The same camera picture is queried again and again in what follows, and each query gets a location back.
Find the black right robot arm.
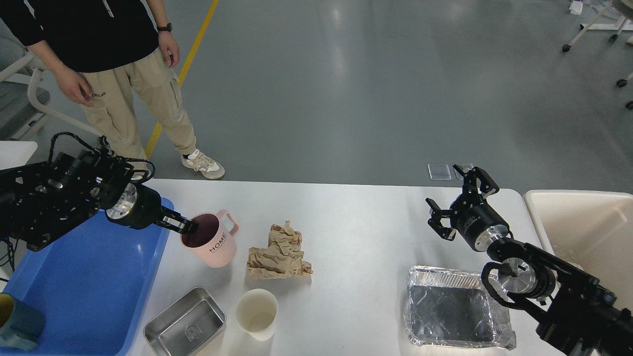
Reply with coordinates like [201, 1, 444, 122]
[426, 164, 633, 356]

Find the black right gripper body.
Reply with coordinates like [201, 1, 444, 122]
[450, 192, 509, 252]

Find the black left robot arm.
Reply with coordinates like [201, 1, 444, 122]
[1, 133, 199, 252]

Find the white paper cup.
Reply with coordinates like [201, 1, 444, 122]
[235, 288, 278, 342]

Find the clear floor plate right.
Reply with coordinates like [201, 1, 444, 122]
[452, 163, 473, 176]

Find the crumpled brown paper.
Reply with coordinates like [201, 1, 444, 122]
[246, 221, 314, 280]

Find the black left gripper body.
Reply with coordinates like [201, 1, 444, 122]
[105, 183, 163, 230]

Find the beige plastic bin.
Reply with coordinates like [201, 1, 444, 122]
[524, 190, 633, 309]

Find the clear floor plate left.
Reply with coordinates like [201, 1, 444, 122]
[427, 164, 452, 181]

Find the clear floor plate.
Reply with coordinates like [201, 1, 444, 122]
[427, 164, 452, 181]
[452, 163, 473, 176]

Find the white side table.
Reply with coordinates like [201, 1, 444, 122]
[0, 140, 38, 171]

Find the blue plastic tray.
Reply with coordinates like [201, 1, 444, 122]
[4, 212, 169, 356]

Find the white wheeled furniture frame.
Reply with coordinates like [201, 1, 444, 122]
[561, 0, 633, 110]

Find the stainless steel rectangular container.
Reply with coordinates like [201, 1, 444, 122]
[144, 286, 226, 356]

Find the aluminium foil tray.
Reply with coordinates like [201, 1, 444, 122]
[403, 266, 516, 350]

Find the pink ribbed mug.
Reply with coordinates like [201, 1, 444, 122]
[181, 210, 240, 268]

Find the person in black shirt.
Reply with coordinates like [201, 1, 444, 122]
[0, 0, 225, 179]

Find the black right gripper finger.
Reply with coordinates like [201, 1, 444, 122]
[425, 198, 457, 241]
[452, 164, 499, 200]

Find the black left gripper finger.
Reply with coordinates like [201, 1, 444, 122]
[154, 219, 189, 234]
[161, 208, 199, 231]

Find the teal mug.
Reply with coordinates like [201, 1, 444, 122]
[0, 293, 45, 352]

